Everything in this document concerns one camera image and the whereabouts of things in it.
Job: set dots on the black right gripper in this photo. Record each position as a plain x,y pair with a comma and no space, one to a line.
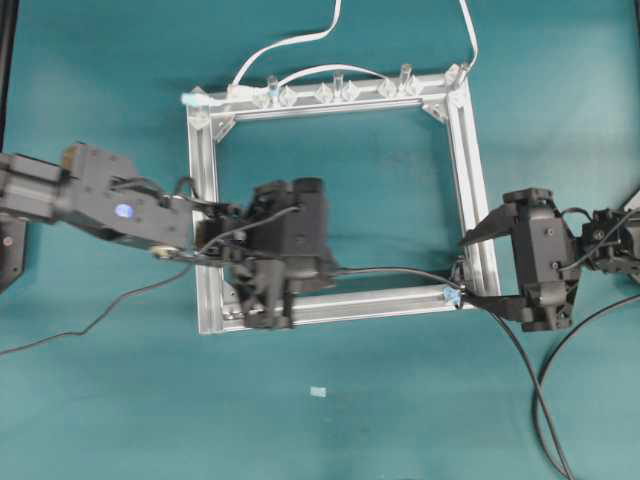
542,244

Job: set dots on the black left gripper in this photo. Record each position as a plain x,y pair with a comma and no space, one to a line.
275,247

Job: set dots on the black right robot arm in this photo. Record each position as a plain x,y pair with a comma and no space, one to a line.
609,243

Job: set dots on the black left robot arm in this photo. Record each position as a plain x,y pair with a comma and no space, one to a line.
102,194

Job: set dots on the blue tape on frame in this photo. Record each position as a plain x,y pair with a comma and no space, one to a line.
453,296

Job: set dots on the silver metal post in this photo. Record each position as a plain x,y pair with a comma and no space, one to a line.
405,80
337,86
273,88

